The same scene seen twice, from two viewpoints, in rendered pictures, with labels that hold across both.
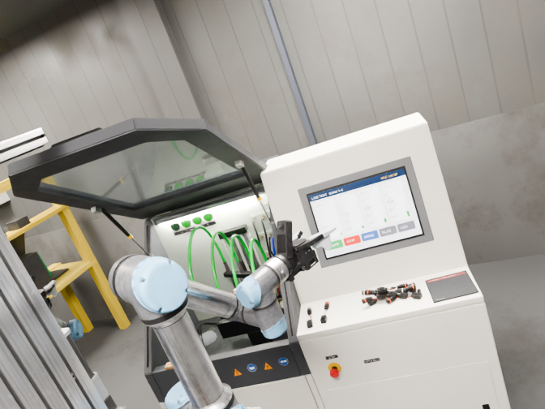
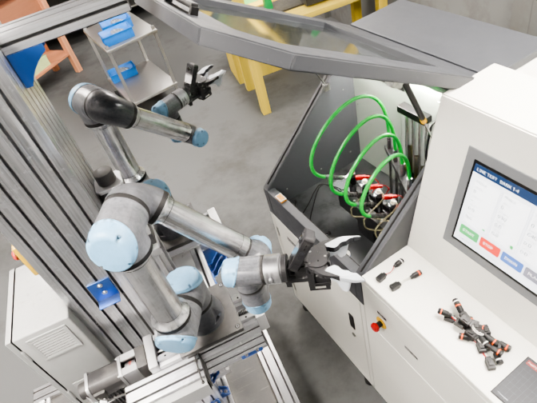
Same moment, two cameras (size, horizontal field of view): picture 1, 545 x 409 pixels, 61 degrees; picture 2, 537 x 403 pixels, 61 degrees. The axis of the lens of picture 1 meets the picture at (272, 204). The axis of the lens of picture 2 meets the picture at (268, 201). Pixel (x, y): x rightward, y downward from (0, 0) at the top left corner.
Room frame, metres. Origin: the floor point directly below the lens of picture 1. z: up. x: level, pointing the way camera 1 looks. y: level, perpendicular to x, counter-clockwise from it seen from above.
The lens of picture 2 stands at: (0.80, -0.57, 2.33)
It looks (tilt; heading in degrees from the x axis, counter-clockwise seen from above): 42 degrees down; 55
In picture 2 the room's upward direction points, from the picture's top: 17 degrees counter-clockwise
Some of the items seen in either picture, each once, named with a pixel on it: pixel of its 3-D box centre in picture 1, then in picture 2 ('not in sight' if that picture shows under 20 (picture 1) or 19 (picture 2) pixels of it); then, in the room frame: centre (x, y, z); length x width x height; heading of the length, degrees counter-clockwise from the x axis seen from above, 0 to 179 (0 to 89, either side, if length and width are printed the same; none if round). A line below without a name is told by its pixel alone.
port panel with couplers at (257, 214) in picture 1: (268, 235); not in sight; (2.09, 0.07, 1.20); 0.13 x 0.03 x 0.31; 75
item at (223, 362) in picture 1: (225, 371); (312, 237); (1.67, 0.43, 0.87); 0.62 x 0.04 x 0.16; 75
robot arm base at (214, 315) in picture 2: not in sight; (198, 309); (1.08, 0.41, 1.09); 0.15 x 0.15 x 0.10
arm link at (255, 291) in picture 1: (257, 287); (244, 272); (1.15, 0.12, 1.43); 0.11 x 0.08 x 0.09; 130
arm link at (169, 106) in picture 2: not in sight; (166, 108); (1.55, 1.00, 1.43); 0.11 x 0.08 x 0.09; 2
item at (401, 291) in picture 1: (389, 291); (472, 330); (1.57, -0.31, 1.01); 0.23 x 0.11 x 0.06; 75
